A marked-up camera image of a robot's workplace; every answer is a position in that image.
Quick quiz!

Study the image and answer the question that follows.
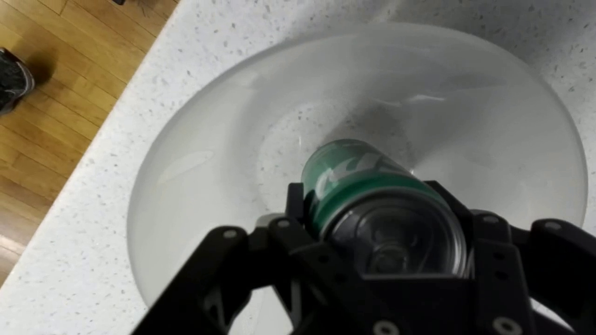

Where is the green soda can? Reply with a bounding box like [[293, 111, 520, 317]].
[[300, 139, 476, 280]]

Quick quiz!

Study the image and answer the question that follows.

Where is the clear plastic bowl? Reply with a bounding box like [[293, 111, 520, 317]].
[[125, 23, 591, 335]]

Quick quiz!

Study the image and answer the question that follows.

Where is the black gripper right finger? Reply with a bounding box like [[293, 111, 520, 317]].
[[427, 180, 596, 335]]

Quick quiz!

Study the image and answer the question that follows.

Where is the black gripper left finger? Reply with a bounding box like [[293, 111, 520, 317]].
[[131, 181, 375, 335]]

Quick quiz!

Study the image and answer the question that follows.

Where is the dark shoe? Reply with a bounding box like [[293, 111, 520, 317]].
[[0, 47, 38, 116]]

